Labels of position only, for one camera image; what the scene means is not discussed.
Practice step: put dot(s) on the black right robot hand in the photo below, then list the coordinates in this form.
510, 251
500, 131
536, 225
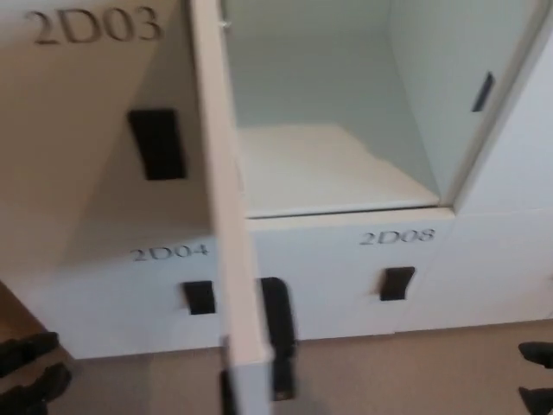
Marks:
540, 352

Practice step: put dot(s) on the white locker door 2D04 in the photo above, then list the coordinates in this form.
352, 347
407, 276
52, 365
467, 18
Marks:
121, 311

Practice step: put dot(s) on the tall blank white locker door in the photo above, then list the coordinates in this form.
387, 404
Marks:
514, 142

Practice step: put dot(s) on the white locker door 2D03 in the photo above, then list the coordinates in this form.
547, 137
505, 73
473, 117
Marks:
78, 151

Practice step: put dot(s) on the metal door hinge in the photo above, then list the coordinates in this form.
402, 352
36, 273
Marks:
224, 22

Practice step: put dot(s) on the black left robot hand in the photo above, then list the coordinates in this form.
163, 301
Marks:
30, 384

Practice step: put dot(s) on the white locker cabinet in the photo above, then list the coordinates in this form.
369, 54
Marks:
345, 164

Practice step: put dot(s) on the open white locker door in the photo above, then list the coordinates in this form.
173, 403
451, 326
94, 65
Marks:
224, 216

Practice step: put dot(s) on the white locker door 2D08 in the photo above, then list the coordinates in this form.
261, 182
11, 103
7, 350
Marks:
337, 268

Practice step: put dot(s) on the black lock box inside door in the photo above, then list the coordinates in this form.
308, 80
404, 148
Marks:
278, 328

